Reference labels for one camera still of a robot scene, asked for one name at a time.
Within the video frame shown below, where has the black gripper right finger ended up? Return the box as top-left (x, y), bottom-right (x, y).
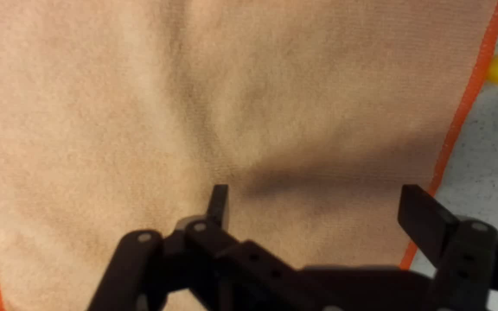
top-left (398, 186), bottom-right (460, 267)

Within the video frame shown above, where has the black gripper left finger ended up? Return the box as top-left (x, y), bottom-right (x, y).
top-left (206, 186), bottom-right (228, 227)

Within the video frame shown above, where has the orange microfiber cloth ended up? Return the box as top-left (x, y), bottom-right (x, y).
top-left (0, 0), bottom-right (498, 311)

